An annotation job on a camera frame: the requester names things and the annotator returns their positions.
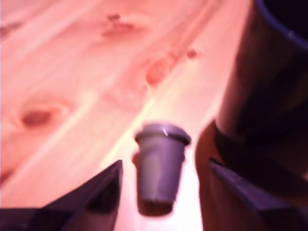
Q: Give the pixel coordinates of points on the dark blue printed mug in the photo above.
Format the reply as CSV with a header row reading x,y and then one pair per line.
x,y
269,96

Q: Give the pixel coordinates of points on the grey coffee capsule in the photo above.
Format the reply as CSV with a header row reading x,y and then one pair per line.
x,y
158,168

